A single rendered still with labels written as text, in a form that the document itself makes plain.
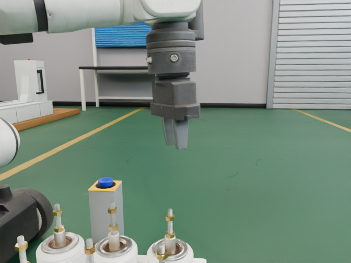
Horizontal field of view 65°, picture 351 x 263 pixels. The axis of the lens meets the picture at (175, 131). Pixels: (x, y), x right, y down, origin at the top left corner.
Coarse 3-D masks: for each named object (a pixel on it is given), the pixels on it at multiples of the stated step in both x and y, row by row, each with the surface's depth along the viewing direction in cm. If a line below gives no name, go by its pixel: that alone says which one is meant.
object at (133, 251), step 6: (132, 240) 60; (132, 246) 58; (132, 252) 56; (96, 258) 54; (102, 258) 54; (108, 258) 54; (114, 258) 54; (120, 258) 54; (126, 258) 55; (132, 258) 56
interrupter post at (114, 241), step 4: (116, 232) 58; (108, 236) 57; (112, 236) 56; (116, 236) 57; (112, 240) 56; (116, 240) 57; (112, 244) 56; (116, 244) 57; (112, 248) 57; (116, 248) 57
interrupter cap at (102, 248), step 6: (102, 240) 59; (108, 240) 59; (120, 240) 60; (126, 240) 59; (96, 246) 57; (102, 246) 57; (108, 246) 58; (120, 246) 58; (126, 246) 57; (96, 252) 56; (102, 252) 55; (108, 252) 55; (114, 252) 55; (120, 252) 55; (126, 252) 56
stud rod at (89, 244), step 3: (87, 240) 44; (90, 240) 44; (87, 243) 44; (90, 243) 44; (87, 246) 44; (90, 246) 44; (87, 255) 45; (90, 255) 45; (87, 258) 45; (90, 258) 45; (90, 261) 45; (93, 261) 45
